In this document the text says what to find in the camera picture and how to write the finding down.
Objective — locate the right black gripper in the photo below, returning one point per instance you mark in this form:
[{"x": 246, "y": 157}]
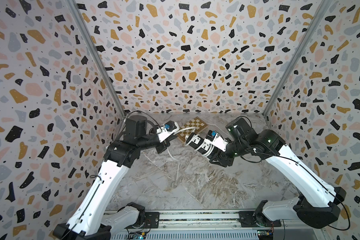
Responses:
[{"x": 220, "y": 156}]

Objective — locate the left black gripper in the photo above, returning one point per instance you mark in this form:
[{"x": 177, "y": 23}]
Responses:
[{"x": 164, "y": 145}]

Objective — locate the black power strip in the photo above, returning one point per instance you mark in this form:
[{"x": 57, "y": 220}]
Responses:
[{"x": 200, "y": 145}]

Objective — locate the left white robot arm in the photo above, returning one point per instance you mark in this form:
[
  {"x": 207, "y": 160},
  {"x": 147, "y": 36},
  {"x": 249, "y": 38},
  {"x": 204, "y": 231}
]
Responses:
[{"x": 87, "y": 223}]

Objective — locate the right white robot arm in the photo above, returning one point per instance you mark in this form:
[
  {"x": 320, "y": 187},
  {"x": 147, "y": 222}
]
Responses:
[{"x": 318, "y": 205}]

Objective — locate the wooden chessboard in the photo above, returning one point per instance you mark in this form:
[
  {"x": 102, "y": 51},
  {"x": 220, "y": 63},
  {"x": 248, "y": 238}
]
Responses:
[{"x": 195, "y": 125}]

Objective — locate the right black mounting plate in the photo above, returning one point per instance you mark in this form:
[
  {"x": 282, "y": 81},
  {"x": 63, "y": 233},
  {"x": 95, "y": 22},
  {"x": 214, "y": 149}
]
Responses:
[{"x": 251, "y": 219}]

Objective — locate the black mounting plate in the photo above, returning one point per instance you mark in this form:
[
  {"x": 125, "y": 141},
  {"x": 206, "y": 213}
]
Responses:
[
  {"x": 251, "y": 219},
  {"x": 152, "y": 220}
]

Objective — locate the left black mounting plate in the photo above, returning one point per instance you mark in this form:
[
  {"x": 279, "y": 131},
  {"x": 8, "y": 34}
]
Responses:
[{"x": 152, "y": 220}]

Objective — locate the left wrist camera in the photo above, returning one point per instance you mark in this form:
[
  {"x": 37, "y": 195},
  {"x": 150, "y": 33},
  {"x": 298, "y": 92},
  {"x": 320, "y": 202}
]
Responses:
[{"x": 136, "y": 127}]

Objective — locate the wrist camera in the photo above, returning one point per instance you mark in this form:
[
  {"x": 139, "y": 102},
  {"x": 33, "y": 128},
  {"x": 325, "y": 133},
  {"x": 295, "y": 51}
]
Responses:
[
  {"x": 240, "y": 129},
  {"x": 136, "y": 127}
]

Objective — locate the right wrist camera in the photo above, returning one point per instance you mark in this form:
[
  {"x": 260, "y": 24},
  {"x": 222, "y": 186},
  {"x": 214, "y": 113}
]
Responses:
[{"x": 240, "y": 129}]

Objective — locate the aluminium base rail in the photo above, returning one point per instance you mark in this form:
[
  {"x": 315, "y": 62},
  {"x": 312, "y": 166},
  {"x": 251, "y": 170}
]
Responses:
[{"x": 215, "y": 225}]

